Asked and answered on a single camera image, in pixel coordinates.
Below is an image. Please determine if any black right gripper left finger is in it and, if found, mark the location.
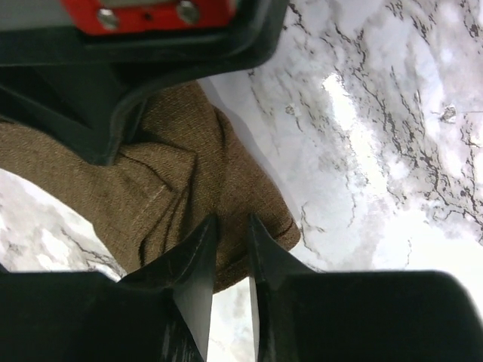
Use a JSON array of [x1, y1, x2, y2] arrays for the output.
[[1, 215, 218, 361]]

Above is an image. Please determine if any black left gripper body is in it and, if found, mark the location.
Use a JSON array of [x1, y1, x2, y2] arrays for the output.
[[1, 0, 240, 36]]

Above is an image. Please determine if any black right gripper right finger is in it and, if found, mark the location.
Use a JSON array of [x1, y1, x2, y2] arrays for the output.
[[248, 216, 482, 361]]

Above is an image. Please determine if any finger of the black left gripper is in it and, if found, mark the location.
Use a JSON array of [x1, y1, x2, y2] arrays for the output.
[[1, 0, 287, 165]]

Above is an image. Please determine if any brown cloth napkin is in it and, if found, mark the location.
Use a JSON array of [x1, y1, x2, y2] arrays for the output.
[[1, 81, 300, 292]]

